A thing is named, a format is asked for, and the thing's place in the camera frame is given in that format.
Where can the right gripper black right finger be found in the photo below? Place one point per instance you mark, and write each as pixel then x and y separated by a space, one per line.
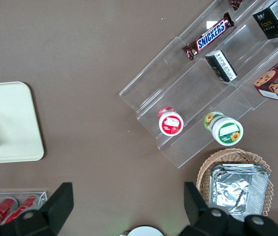
pixel 202 218

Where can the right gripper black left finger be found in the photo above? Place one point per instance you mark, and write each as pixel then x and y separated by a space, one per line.
pixel 53 209

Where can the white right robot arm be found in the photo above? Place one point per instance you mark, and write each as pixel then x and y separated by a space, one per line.
pixel 146 231

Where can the tan wicker basket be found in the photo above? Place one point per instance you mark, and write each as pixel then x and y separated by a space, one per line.
pixel 204 172

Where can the beige plastic tray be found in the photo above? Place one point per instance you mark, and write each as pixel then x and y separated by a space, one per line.
pixel 16 123

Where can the clear acrylic bottle rack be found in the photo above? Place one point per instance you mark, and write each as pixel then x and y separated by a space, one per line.
pixel 39 195

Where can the stacked aluminium foil trays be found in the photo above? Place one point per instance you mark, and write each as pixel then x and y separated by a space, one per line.
pixel 237 189

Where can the green lid sunflower jar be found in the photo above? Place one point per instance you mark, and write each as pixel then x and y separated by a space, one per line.
pixel 227 130

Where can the red lid strawberry jar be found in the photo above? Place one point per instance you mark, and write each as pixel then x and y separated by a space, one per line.
pixel 171 123

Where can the clear acrylic stepped display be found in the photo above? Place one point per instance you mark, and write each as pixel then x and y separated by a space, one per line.
pixel 178 86

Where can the small black carton box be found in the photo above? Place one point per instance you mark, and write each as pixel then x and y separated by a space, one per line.
pixel 272 20
pixel 221 66

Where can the Snickers chocolate bar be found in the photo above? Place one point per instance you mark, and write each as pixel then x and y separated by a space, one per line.
pixel 210 35
pixel 236 3

